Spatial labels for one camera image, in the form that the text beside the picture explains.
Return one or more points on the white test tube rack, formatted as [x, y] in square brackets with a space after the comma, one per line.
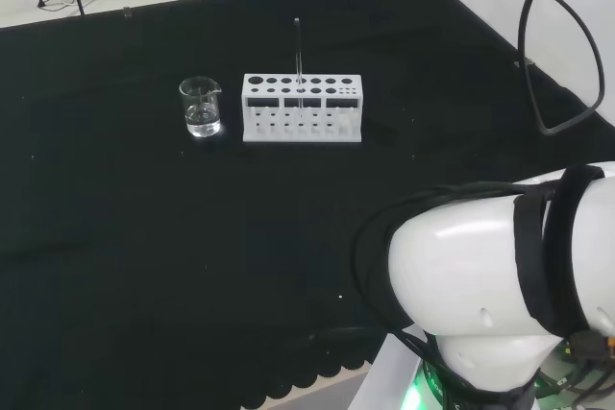
[302, 134]

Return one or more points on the pale board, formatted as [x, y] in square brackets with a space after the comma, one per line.
[384, 371]

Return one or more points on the black bench cloth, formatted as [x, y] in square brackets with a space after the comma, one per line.
[144, 237]

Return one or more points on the clear glass beaker with water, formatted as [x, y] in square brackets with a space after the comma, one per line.
[202, 117]

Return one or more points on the clear glass rod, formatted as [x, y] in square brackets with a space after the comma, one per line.
[298, 45]

